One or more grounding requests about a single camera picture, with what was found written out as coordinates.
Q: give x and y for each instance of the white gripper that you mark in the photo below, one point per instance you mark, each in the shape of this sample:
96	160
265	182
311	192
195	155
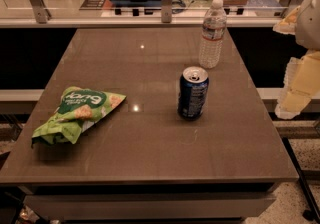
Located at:
310	23

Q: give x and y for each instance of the clear plastic water bottle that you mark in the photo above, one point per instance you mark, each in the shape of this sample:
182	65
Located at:
213	29

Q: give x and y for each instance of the blue soda can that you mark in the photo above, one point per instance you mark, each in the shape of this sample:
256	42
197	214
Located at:
193	84

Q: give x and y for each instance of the grey table drawer front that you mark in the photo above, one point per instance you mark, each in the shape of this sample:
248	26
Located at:
150	206

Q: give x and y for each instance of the green snack bag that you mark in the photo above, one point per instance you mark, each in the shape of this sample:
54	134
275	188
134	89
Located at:
79	110

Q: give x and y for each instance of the grey metal railing post left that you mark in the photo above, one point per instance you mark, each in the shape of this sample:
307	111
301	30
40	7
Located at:
41	13

